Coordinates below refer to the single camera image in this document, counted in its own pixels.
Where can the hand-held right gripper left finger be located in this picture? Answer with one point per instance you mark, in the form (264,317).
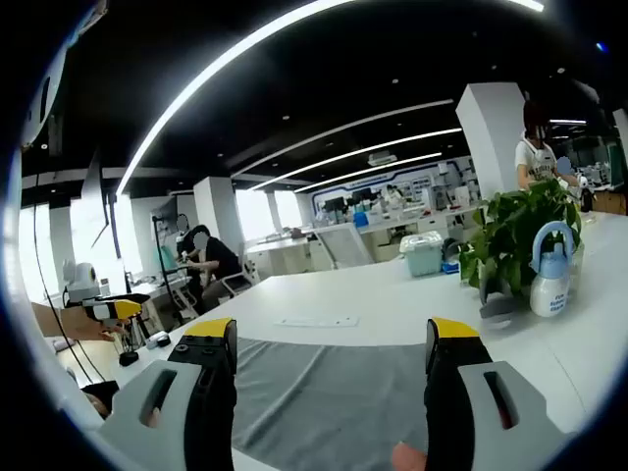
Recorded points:
(162,392)

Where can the green potted plant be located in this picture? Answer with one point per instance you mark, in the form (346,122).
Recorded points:
(515,230)

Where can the flat white strip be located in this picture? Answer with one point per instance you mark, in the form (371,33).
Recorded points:
(316,322)

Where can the black metal rack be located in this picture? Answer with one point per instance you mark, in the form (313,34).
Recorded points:
(169,275)

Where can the white office chair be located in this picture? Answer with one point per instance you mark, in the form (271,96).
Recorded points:
(240,277)

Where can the long ceiling light strip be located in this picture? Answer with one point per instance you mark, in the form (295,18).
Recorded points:
(196,88)

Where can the green storage box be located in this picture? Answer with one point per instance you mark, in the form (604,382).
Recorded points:
(421,255)

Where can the white table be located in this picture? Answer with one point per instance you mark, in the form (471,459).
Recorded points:
(368,294)

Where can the blue and white spray bottle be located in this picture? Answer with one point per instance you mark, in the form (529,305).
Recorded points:
(552,289)

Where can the small blue basket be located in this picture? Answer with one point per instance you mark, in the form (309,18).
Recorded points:
(450,267)

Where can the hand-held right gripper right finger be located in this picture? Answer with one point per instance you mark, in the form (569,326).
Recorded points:
(471,392)

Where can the white mesh chair back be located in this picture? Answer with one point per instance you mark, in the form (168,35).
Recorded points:
(343,247)

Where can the person's right hand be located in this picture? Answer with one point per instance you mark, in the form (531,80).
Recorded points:
(408,458)

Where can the grey towel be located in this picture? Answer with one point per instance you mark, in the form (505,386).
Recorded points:
(319,402)

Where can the long white counter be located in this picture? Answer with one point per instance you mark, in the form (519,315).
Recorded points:
(382,230)

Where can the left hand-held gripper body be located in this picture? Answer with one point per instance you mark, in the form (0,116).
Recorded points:
(81,279)

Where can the person's left hand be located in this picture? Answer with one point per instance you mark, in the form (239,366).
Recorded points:
(81,326)

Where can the person's white coat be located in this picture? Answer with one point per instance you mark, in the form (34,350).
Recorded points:
(64,382)

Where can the person's black shirt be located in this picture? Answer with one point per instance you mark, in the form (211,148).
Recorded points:
(100,390)

